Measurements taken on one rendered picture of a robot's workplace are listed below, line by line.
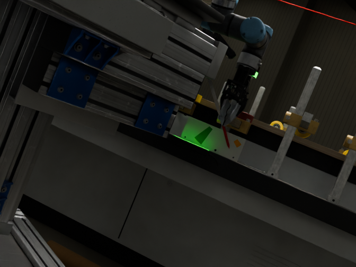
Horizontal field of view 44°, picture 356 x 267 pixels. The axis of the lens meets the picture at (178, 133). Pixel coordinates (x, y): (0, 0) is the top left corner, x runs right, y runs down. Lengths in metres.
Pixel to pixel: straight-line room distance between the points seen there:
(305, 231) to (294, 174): 0.30
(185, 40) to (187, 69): 0.07
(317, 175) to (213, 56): 1.08
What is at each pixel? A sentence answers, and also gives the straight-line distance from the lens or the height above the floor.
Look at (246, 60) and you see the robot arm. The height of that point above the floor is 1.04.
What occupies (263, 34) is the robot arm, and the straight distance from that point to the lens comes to 1.43.
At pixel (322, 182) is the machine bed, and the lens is 2.05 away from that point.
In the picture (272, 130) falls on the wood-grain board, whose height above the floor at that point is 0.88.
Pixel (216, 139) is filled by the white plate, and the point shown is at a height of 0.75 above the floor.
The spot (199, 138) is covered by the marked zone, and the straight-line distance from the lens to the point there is 1.86.
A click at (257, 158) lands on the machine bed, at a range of 2.05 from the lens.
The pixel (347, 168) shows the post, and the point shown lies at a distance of 1.84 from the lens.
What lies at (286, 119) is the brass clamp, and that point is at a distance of 1.83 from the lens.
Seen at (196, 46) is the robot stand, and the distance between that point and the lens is 1.06.
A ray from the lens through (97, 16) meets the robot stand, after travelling 0.78.
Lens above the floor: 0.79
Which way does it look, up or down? 2 degrees down
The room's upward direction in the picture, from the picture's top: 22 degrees clockwise
